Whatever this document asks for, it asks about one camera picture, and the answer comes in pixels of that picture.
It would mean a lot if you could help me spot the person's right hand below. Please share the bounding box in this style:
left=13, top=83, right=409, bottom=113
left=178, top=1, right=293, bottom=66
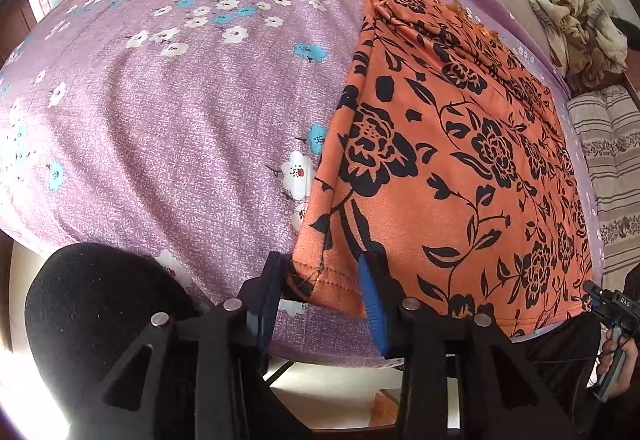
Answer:
left=597, top=337, right=640, bottom=397

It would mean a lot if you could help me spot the orange black floral garment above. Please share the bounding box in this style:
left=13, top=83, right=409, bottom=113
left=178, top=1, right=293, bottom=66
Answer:
left=282, top=0, right=596, bottom=338

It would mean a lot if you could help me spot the brown cream plush blanket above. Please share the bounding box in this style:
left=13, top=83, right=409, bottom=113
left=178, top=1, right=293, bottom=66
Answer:
left=524, top=0, right=629, bottom=92

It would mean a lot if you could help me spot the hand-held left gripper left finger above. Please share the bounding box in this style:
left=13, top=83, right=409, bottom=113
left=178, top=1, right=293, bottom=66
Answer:
left=101, top=251, right=311, bottom=440

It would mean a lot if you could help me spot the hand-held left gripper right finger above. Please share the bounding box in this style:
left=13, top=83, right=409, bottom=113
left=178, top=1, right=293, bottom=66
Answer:
left=359, top=252, right=581, bottom=440

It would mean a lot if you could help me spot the person's left leg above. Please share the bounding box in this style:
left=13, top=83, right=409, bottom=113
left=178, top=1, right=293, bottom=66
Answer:
left=24, top=242, right=221, bottom=440

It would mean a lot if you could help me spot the striped patterned pillow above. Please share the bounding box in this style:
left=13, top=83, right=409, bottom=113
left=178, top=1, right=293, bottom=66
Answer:
left=565, top=85, right=640, bottom=248

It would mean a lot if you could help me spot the person's right leg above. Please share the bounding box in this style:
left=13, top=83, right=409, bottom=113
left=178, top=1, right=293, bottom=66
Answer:
left=520, top=315, right=603, bottom=433

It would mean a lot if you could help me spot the purple floral bedsheet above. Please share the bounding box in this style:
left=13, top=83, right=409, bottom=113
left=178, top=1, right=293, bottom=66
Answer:
left=0, top=0, right=601, bottom=371

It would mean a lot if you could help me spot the person's leg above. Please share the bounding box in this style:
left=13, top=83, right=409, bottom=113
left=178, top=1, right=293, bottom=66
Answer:
left=520, top=315, right=603, bottom=433
left=24, top=242, right=221, bottom=440

